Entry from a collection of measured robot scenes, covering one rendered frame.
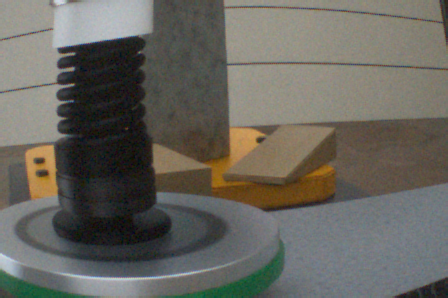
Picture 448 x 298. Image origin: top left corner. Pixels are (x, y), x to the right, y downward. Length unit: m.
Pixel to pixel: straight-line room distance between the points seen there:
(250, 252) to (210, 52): 0.92
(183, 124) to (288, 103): 5.43
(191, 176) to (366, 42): 5.90
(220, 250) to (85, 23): 0.15
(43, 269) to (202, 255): 0.10
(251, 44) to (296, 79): 0.46
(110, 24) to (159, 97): 0.83
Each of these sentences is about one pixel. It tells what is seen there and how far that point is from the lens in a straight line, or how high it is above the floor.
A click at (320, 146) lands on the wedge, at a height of 0.81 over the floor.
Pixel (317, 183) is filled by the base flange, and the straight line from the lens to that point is 1.24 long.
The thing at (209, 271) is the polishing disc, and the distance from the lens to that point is 0.43.
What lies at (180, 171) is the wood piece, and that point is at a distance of 1.07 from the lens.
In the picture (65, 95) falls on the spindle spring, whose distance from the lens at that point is 0.48.
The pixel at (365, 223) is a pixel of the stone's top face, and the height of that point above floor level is 0.85.
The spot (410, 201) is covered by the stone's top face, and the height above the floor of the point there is 0.85.
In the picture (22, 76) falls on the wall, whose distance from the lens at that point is 6.56.
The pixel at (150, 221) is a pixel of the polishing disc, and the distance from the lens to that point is 0.50.
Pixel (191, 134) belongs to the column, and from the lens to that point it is 1.34.
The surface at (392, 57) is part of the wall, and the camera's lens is 7.03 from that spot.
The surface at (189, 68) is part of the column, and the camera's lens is 1.33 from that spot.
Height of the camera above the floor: 1.04
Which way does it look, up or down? 10 degrees down
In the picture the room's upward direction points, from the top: 2 degrees counter-clockwise
